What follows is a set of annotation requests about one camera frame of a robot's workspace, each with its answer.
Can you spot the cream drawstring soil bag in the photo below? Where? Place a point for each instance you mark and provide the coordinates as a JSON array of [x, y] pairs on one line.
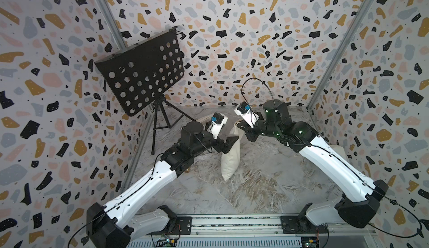
[[230, 161]]

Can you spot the aluminium corner post right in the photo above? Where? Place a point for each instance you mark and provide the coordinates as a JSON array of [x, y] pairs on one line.
[[349, 36]]

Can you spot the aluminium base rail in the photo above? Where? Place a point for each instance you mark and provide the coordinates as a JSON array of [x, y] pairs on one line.
[[257, 231]]

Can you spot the aluminium corner post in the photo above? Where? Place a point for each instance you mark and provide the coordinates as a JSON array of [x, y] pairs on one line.
[[110, 21], [349, 36]]

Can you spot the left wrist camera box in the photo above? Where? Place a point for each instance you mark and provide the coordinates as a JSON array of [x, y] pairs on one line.
[[216, 123]]

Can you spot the left green circuit board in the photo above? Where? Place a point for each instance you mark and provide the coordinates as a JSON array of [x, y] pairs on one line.
[[166, 242]]

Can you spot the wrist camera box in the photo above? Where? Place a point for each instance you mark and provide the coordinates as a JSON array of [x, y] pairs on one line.
[[216, 123], [244, 110]]

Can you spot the cream cloth bag at right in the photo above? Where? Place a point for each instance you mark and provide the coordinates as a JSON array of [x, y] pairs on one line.
[[340, 151]]

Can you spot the aluminium corner post left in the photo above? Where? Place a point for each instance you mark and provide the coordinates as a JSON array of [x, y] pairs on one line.
[[110, 21]]

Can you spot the black music stand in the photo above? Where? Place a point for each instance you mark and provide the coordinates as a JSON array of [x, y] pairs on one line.
[[140, 75]]

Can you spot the cream cloth bag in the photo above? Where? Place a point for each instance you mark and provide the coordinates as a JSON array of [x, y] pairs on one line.
[[340, 151], [206, 121]]

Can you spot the cream cloth bag far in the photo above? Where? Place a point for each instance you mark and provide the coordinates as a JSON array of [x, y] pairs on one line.
[[206, 121]]

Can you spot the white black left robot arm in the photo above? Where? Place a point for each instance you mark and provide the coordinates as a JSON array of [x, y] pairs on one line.
[[116, 223]]

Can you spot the right green circuit board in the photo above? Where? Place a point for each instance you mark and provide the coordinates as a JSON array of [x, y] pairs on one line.
[[310, 242]]

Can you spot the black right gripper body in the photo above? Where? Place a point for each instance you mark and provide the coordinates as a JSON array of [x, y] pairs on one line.
[[253, 133]]

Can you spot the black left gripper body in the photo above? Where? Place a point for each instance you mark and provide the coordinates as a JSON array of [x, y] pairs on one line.
[[217, 145]]

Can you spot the green circuit board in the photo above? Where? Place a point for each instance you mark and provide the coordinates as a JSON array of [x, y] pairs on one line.
[[310, 242], [166, 242]]

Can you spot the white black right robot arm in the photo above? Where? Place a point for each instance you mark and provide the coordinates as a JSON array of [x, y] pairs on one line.
[[361, 198]]

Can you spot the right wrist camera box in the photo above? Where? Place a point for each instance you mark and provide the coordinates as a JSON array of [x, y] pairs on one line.
[[244, 110]]

